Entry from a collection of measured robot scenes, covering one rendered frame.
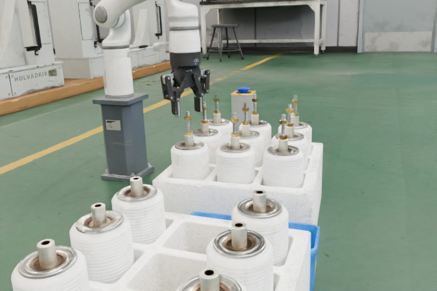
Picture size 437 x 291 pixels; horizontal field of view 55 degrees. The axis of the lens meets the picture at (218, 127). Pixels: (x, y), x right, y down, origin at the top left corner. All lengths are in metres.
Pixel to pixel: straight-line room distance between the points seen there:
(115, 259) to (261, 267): 0.24
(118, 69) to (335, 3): 4.97
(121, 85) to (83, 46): 2.32
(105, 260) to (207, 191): 0.38
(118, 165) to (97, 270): 0.88
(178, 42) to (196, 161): 0.29
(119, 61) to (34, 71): 1.85
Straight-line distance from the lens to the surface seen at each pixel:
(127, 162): 1.53
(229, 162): 1.00
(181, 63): 0.99
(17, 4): 3.46
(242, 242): 0.61
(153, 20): 4.88
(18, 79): 3.19
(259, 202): 0.71
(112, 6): 1.45
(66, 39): 3.88
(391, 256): 1.12
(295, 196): 0.96
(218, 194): 1.00
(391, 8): 6.17
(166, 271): 0.77
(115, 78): 1.49
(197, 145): 1.06
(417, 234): 1.24
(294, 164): 0.98
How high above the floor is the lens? 0.57
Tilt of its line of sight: 15 degrees down
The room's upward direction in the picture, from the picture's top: 2 degrees counter-clockwise
